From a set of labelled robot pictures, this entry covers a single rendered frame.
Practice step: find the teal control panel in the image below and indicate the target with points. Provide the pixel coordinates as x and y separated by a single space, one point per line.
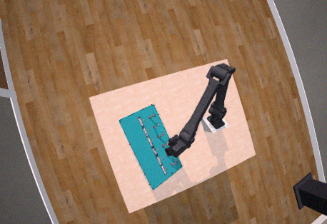
148 139

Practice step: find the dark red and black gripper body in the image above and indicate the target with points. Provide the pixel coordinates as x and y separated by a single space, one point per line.
171 139

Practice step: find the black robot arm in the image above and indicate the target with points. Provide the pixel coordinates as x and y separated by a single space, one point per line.
214 87

